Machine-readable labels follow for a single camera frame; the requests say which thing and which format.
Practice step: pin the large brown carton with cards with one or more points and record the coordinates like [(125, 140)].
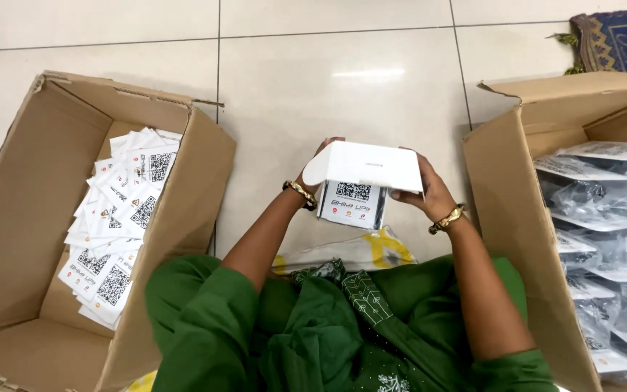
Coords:
[(36, 228)]

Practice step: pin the person's left fingers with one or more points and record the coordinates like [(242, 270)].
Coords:
[(331, 142)]

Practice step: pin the person's right hand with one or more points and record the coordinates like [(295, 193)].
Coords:
[(432, 188)]

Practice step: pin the gold left wrist bangle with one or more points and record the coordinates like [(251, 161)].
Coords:
[(301, 194)]

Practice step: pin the person's right fingers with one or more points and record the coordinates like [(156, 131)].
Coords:
[(407, 185)]

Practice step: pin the white printed card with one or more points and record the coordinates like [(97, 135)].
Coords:
[(352, 204)]

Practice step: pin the pile of white printed cards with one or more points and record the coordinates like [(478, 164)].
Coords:
[(117, 218)]

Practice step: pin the pile of clear plastic bags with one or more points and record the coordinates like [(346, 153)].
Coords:
[(607, 245)]

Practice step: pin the large brown carton with bags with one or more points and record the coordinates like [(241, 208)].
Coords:
[(515, 218)]

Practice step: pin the white cardboard box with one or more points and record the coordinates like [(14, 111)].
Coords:
[(365, 166)]

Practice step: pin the blue patterned mat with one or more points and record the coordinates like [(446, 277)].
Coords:
[(615, 42)]

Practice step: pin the gold wrist bangle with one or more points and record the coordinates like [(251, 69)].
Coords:
[(447, 219), (301, 194)]

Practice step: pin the person's left hand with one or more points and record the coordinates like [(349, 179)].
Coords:
[(309, 175)]

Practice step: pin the white and yellow bag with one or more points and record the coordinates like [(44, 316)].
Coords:
[(357, 251)]

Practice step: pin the gold right wrist bangle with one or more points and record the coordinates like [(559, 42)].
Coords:
[(447, 219)]

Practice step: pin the person's green clothing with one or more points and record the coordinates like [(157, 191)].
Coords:
[(313, 332)]

